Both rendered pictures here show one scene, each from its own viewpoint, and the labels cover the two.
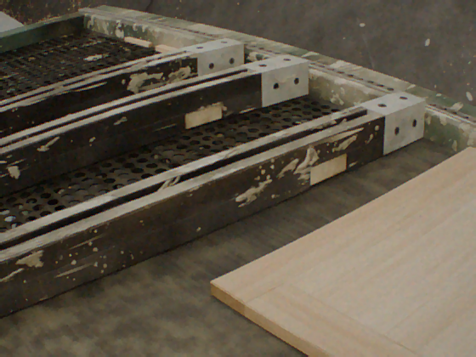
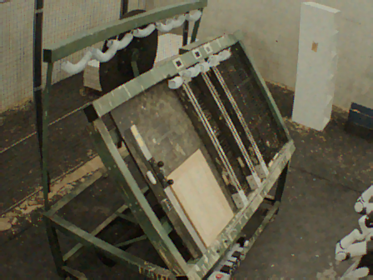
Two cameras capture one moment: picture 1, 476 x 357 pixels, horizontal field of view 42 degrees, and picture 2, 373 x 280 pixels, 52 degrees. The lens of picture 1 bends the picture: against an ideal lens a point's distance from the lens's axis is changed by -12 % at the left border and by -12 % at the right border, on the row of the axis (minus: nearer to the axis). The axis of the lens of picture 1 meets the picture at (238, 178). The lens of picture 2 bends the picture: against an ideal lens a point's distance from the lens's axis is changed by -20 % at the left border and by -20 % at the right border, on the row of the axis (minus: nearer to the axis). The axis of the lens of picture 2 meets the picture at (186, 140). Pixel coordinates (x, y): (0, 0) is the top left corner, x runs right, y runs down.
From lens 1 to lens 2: 252 cm
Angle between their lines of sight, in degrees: 27
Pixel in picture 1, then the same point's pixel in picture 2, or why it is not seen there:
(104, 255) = (202, 132)
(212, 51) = (262, 167)
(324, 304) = (195, 163)
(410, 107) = (242, 200)
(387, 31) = (297, 244)
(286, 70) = (255, 182)
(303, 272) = (201, 162)
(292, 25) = (303, 220)
